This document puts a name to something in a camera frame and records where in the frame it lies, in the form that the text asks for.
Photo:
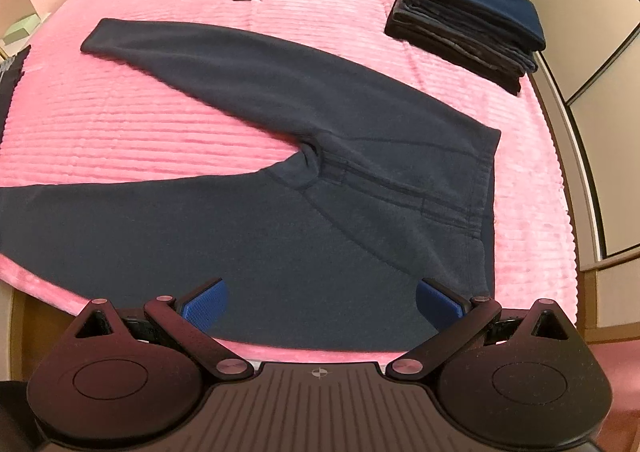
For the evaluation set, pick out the pink plush bed blanket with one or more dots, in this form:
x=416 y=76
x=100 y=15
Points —
x=77 y=118

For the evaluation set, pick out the stack of folded dark clothes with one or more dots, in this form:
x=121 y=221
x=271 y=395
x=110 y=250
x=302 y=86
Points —
x=494 y=39

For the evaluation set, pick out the dark navy fleece pants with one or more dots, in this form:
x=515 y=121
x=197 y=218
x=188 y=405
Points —
x=321 y=251

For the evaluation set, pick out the green rectangular box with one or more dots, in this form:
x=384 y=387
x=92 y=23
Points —
x=21 y=29

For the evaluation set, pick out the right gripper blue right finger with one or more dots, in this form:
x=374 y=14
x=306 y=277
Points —
x=440 y=306

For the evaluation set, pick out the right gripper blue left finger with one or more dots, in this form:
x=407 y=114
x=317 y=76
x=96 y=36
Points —
x=205 y=305

